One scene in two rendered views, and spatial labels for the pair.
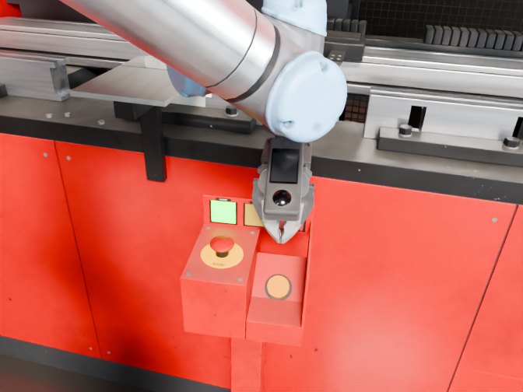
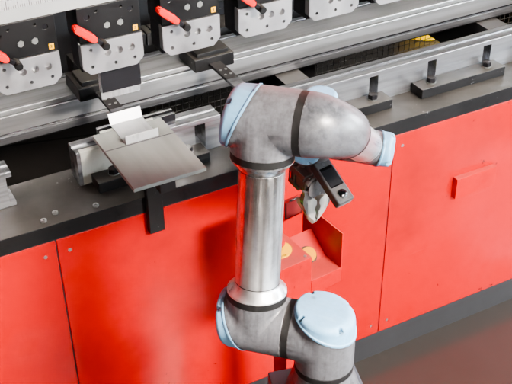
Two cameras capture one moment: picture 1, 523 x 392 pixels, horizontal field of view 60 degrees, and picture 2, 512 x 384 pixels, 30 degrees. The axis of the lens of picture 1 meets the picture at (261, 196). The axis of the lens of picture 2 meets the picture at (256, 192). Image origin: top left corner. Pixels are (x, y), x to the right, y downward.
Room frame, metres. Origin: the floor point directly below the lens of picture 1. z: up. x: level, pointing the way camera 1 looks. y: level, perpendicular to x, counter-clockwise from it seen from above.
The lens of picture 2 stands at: (-0.74, 1.27, 2.20)
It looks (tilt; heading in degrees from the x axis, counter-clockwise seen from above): 35 degrees down; 320
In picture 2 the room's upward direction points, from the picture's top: 1 degrees counter-clockwise
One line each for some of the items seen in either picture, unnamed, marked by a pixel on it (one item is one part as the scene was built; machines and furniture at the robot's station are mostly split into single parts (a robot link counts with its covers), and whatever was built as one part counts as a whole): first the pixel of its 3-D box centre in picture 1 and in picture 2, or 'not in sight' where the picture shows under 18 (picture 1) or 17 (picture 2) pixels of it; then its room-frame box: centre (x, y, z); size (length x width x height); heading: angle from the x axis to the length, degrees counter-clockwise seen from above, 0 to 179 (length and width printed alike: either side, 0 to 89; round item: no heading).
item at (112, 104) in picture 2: not in sight; (104, 91); (1.18, 0.15, 1.01); 0.26 x 0.12 x 0.05; 168
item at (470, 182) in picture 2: not in sight; (474, 180); (0.65, -0.77, 0.58); 0.15 x 0.02 x 0.07; 78
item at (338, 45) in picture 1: (338, 50); (218, 63); (1.11, -0.17, 1.01); 0.26 x 0.12 x 0.05; 168
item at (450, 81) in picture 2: not in sight; (458, 78); (0.75, -0.77, 0.89); 0.30 x 0.05 x 0.03; 78
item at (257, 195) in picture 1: (268, 195); (308, 196); (0.57, -0.01, 0.92); 0.05 x 0.02 x 0.09; 83
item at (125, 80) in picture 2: not in sight; (120, 77); (1.02, 0.20, 1.13); 0.10 x 0.02 x 0.10; 78
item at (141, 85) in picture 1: (149, 78); (148, 152); (0.88, 0.23, 1.00); 0.26 x 0.18 x 0.01; 168
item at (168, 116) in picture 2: not in sight; (136, 125); (1.02, 0.17, 0.98); 0.20 x 0.03 x 0.03; 78
